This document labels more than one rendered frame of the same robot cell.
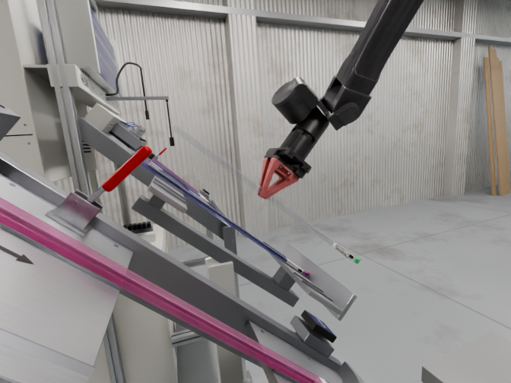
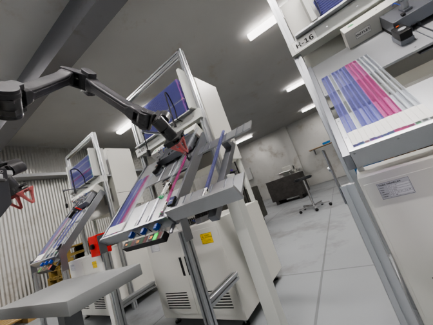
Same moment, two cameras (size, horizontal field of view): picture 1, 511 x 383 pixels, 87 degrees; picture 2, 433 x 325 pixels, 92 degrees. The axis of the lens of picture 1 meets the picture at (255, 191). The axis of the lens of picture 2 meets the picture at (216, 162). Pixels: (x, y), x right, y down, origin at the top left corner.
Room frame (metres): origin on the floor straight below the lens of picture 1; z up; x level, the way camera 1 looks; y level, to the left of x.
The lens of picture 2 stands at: (1.35, -0.57, 0.72)
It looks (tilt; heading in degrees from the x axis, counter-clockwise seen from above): 10 degrees up; 139
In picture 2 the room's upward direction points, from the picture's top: 19 degrees counter-clockwise
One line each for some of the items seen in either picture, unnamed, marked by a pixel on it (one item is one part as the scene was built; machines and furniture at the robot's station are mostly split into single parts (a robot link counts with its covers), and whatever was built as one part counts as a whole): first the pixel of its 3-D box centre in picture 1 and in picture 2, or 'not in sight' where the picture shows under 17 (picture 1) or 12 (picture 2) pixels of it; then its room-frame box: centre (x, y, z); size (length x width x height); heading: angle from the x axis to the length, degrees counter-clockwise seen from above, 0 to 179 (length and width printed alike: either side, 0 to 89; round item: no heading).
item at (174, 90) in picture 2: not in sight; (165, 113); (-0.03, 0.29, 1.52); 0.51 x 0.13 x 0.27; 17
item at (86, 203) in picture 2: not in sight; (95, 249); (-1.45, -0.19, 0.66); 1.01 x 0.73 x 1.31; 107
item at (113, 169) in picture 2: not in sight; (105, 218); (-1.52, -0.01, 0.95); 1.33 x 0.82 x 1.90; 107
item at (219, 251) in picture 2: not in sight; (216, 258); (-0.12, 0.39, 0.31); 0.70 x 0.65 x 0.62; 17
